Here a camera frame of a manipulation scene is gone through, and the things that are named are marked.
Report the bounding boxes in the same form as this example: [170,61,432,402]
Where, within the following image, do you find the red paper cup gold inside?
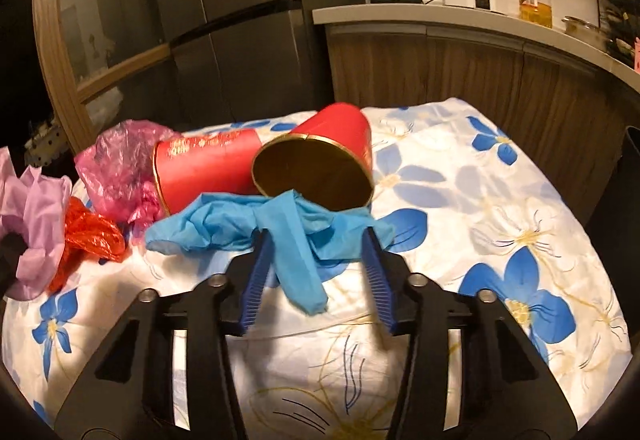
[252,102,374,212]

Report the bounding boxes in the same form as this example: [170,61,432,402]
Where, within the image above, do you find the wooden glass door cabinet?
[32,0,181,153]

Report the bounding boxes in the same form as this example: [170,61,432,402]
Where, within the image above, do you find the wooden base cabinets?
[326,24,639,222]

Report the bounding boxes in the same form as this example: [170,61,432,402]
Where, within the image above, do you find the steel pot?
[562,16,611,52]

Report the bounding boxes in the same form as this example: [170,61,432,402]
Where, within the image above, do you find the purple glove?
[1,148,72,301]

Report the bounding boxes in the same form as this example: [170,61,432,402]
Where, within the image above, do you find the floral white blue tablecloth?
[1,99,631,439]

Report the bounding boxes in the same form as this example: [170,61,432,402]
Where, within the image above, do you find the red mesh plastic bag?
[46,196,127,295]

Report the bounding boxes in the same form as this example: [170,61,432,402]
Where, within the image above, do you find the black dish rack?
[597,0,639,68]

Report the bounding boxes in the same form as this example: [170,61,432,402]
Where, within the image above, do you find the dark steel refrigerator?
[157,0,363,128]

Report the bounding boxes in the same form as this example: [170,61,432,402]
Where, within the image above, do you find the pink plastic bag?
[75,119,181,242]

